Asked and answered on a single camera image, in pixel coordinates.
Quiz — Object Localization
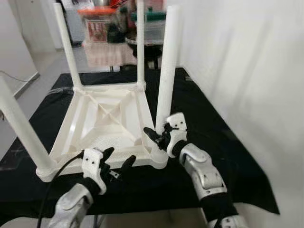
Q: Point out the white plastic table top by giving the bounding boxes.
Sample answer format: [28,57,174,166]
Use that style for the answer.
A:
[37,82,170,183]

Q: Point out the black tablecloth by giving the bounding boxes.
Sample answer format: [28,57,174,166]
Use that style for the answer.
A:
[0,68,280,224]

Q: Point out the black stool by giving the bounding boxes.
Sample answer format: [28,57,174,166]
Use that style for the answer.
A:
[133,45,163,70]

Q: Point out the beige cloth covered table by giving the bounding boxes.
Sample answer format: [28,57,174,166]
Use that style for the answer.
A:
[83,42,138,67]

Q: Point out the clear container green lid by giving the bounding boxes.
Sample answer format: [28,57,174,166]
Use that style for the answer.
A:
[131,12,168,46]

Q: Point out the black bag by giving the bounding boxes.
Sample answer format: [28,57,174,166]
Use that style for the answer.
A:
[107,18,127,43]

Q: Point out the red printed cardboard box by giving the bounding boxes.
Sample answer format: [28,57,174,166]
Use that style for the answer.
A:
[85,18,110,43]

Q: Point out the orange lid container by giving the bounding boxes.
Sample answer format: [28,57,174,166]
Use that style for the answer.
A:
[77,6,117,18]

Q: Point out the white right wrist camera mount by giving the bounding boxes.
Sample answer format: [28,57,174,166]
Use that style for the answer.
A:
[166,112,189,158]

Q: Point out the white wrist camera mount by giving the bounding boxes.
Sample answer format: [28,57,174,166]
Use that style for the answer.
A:
[82,148,106,195]
[166,112,189,158]

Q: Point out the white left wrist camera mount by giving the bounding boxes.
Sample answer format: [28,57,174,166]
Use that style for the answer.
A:
[82,148,106,195]

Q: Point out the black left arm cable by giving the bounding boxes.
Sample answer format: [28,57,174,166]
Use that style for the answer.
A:
[37,151,86,228]

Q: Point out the long black wall cable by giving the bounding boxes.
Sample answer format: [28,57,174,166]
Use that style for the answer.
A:
[0,70,39,84]

